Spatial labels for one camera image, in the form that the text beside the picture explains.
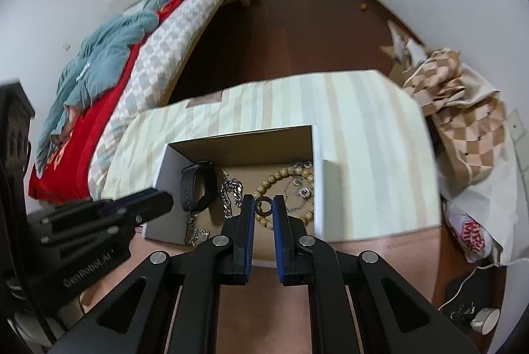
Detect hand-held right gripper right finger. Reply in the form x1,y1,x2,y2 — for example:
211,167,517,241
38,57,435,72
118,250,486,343
273,195,480,354

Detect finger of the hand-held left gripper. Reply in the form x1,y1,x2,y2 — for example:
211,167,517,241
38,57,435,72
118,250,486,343
27,189,175,231
29,211,145,256

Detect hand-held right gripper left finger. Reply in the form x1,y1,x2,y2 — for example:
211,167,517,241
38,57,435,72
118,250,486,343
45,195,255,354

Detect black smartwatch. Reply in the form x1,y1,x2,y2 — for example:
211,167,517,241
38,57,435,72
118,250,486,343
180,161,218,212

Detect thick silver chain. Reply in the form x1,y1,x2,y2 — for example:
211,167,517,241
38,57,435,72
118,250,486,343
218,169,245,219

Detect small silver chain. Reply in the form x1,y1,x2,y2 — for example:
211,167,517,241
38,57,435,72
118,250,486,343
184,213,211,247

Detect wooden bead bracelet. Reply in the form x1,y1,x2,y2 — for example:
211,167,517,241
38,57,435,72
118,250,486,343
253,166,315,231

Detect white cardboard box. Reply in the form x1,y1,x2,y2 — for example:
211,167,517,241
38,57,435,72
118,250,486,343
142,125,344,247

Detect thin silver bracelet chain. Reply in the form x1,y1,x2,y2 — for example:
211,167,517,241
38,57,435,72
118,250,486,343
287,161,315,214

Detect black cabinet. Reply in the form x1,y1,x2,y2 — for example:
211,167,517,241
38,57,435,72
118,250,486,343
0,80,36,189

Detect striped and pink tablecloth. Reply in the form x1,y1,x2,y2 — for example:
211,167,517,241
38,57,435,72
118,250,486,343
78,69,443,354

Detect checkered bed sheet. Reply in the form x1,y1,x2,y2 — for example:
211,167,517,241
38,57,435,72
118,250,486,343
88,0,238,200

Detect red print bag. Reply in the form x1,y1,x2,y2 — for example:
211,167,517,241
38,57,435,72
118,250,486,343
445,202,499,264

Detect black pouch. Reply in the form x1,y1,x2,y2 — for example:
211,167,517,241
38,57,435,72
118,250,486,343
445,275,503,334

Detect brown checkered cloth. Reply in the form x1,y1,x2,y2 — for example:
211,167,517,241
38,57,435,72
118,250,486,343
401,47,509,185

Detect white round device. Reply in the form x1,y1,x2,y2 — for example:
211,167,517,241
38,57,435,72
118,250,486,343
471,308,500,334

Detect torn cardboard scraps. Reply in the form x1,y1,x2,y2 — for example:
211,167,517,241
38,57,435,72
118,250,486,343
380,19,428,69

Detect white power strip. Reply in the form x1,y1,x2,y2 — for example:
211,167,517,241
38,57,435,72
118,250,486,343
508,109,529,173

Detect white charger cable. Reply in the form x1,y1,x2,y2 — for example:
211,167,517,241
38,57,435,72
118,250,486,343
438,251,529,311

